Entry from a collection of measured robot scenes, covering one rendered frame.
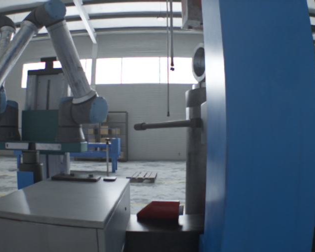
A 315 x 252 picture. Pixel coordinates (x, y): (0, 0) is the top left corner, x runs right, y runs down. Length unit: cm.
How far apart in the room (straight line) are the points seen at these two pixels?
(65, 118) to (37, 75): 50
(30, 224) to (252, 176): 36
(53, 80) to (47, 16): 66
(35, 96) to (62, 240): 159
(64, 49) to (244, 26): 109
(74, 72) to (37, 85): 60
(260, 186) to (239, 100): 14
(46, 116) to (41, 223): 143
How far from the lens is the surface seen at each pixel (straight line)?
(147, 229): 68
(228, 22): 45
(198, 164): 87
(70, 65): 142
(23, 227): 45
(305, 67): 49
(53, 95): 191
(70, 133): 158
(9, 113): 180
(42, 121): 183
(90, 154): 957
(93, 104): 145
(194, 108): 88
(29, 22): 147
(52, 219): 42
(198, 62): 102
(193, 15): 120
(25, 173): 76
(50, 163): 191
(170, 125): 75
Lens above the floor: 132
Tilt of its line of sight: 2 degrees up
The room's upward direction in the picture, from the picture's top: straight up
